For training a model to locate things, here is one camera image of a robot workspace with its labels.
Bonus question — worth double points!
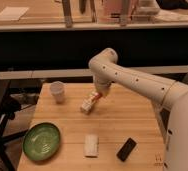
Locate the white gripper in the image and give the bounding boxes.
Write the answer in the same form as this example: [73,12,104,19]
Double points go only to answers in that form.
[94,79,112,97]

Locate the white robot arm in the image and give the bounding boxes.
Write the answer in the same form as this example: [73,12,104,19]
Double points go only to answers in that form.
[89,48,188,171]

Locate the black smartphone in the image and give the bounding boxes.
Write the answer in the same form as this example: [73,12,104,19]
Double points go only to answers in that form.
[117,138,137,162]

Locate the green plate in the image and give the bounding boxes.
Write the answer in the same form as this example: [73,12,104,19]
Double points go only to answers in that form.
[22,122,61,161]

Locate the black office chair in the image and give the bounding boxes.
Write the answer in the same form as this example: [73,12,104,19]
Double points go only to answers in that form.
[0,71,43,171]

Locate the white paper sheet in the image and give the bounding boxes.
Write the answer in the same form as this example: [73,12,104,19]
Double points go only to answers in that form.
[0,6,29,21]

